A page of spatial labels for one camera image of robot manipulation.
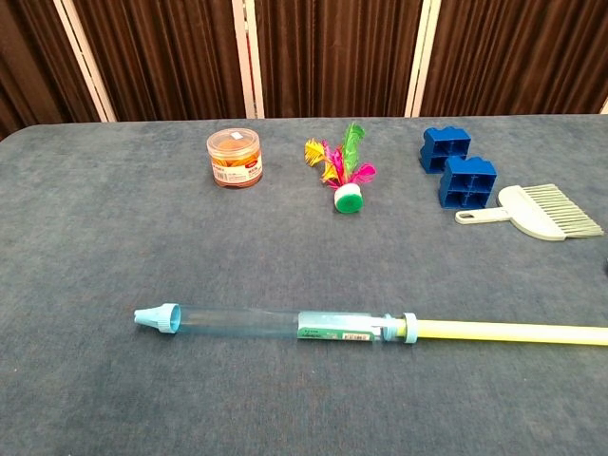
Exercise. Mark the clear syringe barrel blue nozzle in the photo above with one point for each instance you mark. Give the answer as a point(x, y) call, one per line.
point(228, 323)

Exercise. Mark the white brush green bristles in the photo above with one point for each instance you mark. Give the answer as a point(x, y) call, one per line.
point(527, 214)

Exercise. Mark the blue toy building block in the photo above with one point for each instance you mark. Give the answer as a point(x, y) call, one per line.
point(444, 147)
point(468, 183)

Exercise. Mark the dark brown curtain panel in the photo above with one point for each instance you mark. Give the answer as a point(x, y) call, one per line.
point(518, 57)
point(33, 62)
point(161, 57)
point(332, 57)

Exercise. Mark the colourful feather shuttlecock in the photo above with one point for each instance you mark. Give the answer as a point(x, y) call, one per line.
point(349, 199)

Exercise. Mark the blue table cloth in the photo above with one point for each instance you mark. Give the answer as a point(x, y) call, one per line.
point(304, 404)

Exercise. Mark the clear jar of rubber bands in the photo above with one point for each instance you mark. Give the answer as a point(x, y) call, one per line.
point(235, 159)

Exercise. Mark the white partition frame post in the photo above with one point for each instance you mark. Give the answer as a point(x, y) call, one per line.
point(249, 62)
point(88, 62)
point(604, 108)
point(420, 62)

